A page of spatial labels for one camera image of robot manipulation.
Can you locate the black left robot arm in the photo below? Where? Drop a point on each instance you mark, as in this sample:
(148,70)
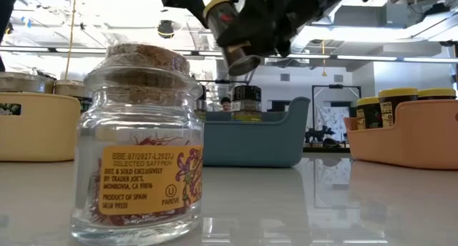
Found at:
(9,10)

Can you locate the orange plastic bin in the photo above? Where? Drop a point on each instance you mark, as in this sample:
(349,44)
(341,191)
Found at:
(411,146)

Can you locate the yellow plastic bin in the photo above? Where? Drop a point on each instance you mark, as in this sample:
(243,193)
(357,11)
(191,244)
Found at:
(39,135)

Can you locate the tan-lid glass spice jar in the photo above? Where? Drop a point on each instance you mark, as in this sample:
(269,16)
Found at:
(25,82)
(71,88)

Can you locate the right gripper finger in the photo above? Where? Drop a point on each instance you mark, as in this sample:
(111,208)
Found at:
(264,35)

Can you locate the long ceiling light bar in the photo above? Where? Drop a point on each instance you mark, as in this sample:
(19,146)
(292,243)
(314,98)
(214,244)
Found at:
(211,54)
(365,58)
(307,55)

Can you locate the yellow-lid brown spice can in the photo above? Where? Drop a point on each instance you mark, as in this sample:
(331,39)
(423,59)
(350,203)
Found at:
(218,19)
(397,103)
(436,94)
(368,113)

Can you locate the cork-stoppered glass saffron jar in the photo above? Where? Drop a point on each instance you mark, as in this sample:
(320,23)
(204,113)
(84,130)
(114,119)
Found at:
(143,181)

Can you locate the dark blue plastic bin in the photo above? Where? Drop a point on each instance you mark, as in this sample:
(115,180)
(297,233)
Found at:
(257,142)

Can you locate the yellow hanging pendant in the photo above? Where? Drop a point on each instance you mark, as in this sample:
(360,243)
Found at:
(323,73)

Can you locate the round black ceiling camera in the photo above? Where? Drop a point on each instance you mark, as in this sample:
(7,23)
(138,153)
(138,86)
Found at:
(165,28)

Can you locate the person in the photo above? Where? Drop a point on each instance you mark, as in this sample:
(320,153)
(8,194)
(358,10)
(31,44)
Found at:
(225,103)

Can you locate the white patterned cloth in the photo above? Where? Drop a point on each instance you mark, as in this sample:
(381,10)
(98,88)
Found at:
(338,119)

